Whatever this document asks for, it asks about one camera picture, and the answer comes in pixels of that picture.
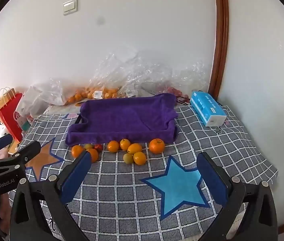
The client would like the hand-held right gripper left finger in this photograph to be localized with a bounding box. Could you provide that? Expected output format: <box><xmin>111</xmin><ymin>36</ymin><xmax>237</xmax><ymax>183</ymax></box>
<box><xmin>9</xmin><ymin>151</ymin><xmax>92</xmax><ymax>241</ymax></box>

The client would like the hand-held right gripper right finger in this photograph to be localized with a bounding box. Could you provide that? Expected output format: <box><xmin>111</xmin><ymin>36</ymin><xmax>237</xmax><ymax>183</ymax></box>
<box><xmin>196</xmin><ymin>152</ymin><xmax>279</xmax><ymax>241</ymax></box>

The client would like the large orange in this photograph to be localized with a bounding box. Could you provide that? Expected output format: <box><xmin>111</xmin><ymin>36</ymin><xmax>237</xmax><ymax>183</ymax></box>
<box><xmin>149</xmin><ymin>138</ymin><xmax>166</xmax><ymax>155</ymax></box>

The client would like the oval small orange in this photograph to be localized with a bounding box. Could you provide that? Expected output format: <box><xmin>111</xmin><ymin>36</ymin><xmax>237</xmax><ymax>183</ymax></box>
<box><xmin>127</xmin><ymin>143</ymin><xmax>143</xmax><ymax>154</ymax></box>

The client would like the red paper bag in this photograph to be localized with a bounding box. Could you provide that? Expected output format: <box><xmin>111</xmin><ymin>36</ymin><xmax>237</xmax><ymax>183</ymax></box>
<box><xmin>0</xmin><ymin>87</ymin><xmax>24</xmax><ymax>142</ymax></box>

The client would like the white plastic bag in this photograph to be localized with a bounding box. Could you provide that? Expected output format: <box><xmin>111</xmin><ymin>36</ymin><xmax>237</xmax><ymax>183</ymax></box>
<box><xmin>15</xmin><ymin>87</ymin><xmax>44</xmax><ymax>121</ymax></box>

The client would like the grey checked star blanket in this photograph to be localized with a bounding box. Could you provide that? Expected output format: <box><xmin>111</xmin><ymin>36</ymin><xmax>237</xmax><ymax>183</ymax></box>
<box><xmin>8</xmin><ymin>103</ymin><xmax>279</xmax><ymax>241</ymax></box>

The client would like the clear plastic bag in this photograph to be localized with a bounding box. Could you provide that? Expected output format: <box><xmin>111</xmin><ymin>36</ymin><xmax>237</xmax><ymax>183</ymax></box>
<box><xmin>88</xmin><ymin>51</ymin><xmax>142</xmax><ymax>99</ymax></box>
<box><xmin>119</xmin><ymin>63</ymin><xmax>174</xmax><ymax>98</ymax></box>
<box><xmin>162</xmin><ymin>60</ymin><xmax>207</xmax><ymax>98</ymax></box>
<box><xmin>30</xmin><ymin>78</ymin><xmax>90</xmax><ymax>106</ymax></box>

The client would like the pile of bagged oranges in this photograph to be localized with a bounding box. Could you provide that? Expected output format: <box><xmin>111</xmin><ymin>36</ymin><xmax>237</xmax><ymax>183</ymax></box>
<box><xmin>65</xmin><ymin>92</ymin><xmax>88</xmax><ymax>104</ymax></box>
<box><xmin>87</xmin><ymin>87</ymin><xmax>120</xmax><ymax>99</ymax></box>

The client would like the blue white tissue pack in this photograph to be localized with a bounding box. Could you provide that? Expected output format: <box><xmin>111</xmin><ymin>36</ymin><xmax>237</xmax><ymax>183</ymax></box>
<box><xmin>189</xmin><ymin>90</ymin><xmax>228</xmax><ymax>127</ymax></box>

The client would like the purple towel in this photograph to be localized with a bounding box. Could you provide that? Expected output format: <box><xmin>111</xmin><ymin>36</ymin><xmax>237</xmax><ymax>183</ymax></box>
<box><xmin>65</xmin><ymin>93</ymin><xmax>179</xmax><ymax>147</ymax></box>

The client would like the pile of red berries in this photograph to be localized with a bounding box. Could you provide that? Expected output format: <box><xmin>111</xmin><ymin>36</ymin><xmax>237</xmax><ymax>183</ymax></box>
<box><xmin>166</xmin><ymin>87</ymin><xmax>189</xmax><ymax>98</ymax></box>

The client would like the brown wooden door frame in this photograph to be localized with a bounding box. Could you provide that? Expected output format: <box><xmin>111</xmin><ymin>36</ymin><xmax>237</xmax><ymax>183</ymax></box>
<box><xmin>208</xmin><ymin>0</ymin><xmax>230</xmax><ymax>98</ymax></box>

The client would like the white light switch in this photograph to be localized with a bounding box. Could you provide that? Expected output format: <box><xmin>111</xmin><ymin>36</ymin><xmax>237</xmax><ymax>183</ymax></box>
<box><xmin>62</xmin><ymin>0</ymin><xmax>78</xmax><ymax>16</ymax></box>

